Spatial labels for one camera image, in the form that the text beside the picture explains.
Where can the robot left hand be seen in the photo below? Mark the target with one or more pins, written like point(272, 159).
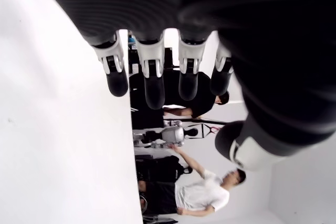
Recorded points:
point(236, 11)

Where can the person in black shoes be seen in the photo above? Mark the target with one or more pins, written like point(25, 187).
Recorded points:
point(189, 95)

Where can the white humanoid robot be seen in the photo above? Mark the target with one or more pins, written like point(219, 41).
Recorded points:
point(170, 134)

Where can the person in dark shorts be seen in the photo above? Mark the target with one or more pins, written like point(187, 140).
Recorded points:
point(202, 195)

